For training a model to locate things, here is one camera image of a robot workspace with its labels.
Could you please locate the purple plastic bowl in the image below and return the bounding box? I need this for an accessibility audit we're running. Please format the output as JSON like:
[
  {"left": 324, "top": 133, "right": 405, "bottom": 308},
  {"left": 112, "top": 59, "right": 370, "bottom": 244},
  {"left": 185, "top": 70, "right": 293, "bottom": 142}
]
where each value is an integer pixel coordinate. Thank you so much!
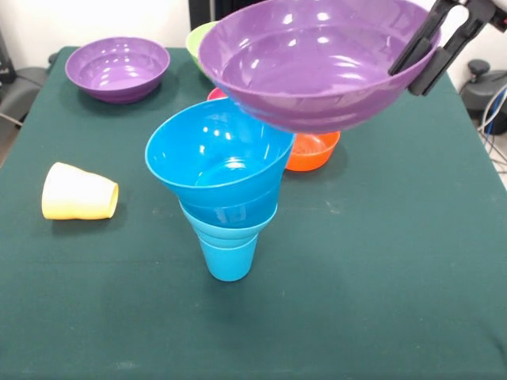
[
  {"left": 65, "top": 36, "right": 171, "bottom": 105},
  {"left": 197, "top": 0, "right": 443, "bottom": 135}
]

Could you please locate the orange plastic bowl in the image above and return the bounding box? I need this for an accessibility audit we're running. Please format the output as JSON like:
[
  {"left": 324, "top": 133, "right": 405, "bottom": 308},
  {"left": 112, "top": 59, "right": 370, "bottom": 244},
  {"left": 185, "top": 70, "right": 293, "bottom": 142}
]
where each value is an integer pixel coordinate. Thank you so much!
[{"left": 284, "top": 130, "right": 341, "bottom": 173}]

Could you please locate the green plastic bowl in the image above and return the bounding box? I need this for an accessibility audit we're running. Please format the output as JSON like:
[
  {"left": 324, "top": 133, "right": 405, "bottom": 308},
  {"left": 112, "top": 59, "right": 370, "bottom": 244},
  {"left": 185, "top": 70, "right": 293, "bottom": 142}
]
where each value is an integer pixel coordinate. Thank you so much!
[{"left": 185, "top": 21, "right": 219, "bottom": 79}]

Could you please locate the large blue plastic bowl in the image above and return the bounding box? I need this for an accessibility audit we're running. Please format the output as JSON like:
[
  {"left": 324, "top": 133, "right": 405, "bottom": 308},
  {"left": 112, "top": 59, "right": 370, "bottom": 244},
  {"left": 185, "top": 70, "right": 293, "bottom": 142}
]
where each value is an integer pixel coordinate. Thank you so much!
[{"left": 144, "top": 97, "right": 296, "bottom": 211}]

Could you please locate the cyan plastic bowl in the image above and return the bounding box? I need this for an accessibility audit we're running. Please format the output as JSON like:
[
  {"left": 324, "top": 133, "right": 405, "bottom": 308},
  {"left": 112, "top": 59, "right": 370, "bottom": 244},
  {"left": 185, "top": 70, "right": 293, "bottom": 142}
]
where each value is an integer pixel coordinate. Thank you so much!
[{"left": 178, "top": 200, "right": 278, "bottom": 250}]

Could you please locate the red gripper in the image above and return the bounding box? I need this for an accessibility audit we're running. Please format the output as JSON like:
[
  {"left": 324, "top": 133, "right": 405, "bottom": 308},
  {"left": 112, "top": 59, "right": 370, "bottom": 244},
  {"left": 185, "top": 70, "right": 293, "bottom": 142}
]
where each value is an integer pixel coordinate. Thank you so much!
[{"left": 387, "top": 0, "right": 507, "bottom": 97}]

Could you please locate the blue plastic cup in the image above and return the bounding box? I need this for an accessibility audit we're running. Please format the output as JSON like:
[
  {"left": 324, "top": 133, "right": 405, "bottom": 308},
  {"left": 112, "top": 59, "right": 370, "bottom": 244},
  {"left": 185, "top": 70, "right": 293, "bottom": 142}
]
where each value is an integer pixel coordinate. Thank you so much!
[{"left": 197, "top": 234, "right": 260, "bottom": 283}]

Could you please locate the yellow plastic cup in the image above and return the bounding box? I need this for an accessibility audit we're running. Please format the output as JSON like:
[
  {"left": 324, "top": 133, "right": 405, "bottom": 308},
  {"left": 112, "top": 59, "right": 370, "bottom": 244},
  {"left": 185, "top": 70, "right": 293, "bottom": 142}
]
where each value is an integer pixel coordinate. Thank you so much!
[{"left": 41, "top": 161, "right": 120, "bottom": 221}]

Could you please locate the bundle of floor cables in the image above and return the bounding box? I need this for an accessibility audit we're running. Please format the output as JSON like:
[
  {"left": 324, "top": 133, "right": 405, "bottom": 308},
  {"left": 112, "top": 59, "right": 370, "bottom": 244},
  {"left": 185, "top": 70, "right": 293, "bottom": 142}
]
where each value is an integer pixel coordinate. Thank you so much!
[{"left": 477, "top": 85, "right": 507, "bottom": 167}]

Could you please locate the small blue plastic bowl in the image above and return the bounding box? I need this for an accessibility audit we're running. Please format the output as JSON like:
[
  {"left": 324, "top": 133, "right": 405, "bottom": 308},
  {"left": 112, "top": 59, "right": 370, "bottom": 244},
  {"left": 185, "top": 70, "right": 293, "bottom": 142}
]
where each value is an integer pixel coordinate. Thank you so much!
[{"left": 180, "top": 184, "right": 280, "bottom": 230}]

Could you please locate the dark green table cloth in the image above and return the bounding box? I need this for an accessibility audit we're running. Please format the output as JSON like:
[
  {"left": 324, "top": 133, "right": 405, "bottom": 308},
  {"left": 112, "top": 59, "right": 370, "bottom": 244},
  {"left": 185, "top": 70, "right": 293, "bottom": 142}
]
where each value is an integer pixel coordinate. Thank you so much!
[{"left": 0, "top": 46, "right": 507, "bottom": 380}]

